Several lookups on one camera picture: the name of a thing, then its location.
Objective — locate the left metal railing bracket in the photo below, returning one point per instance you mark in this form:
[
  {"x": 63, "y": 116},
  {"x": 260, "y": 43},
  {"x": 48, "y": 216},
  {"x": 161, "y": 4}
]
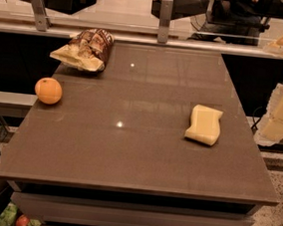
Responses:
[{"x": 42, "y": 20}]

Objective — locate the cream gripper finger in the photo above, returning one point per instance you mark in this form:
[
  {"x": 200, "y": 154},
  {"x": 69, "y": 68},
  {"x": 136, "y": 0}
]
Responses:
[
  {"x": 274, "y": 47},
  {"x": 270, "y": 128}
]

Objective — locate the brown chip bag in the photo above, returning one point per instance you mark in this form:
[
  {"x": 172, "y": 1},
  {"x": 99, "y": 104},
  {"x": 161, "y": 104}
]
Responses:
[{"x": 88, "y": 51}]

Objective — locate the metal railing bracket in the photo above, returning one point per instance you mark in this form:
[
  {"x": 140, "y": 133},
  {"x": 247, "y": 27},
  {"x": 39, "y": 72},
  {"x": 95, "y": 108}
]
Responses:
[
  {"x": 42, "y": 20},
  {"x": 165, "y": 12}
]

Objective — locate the orange fruit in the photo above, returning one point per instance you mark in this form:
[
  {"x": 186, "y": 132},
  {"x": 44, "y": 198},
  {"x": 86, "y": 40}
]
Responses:
[{"x": 48, "y": 91}]

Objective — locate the yellow sponge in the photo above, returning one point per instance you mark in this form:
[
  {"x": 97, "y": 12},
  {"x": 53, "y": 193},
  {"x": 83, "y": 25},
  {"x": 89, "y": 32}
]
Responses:
[{"x": 204, "y": 125}]

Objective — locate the red tomato below table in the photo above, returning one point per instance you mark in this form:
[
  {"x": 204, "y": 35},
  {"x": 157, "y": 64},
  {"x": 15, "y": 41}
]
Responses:
[{"x": 22, "y": 221}]

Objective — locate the middle metal railing bracket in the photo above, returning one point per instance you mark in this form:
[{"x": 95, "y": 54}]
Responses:
[{"x": 165, "y": 12}]

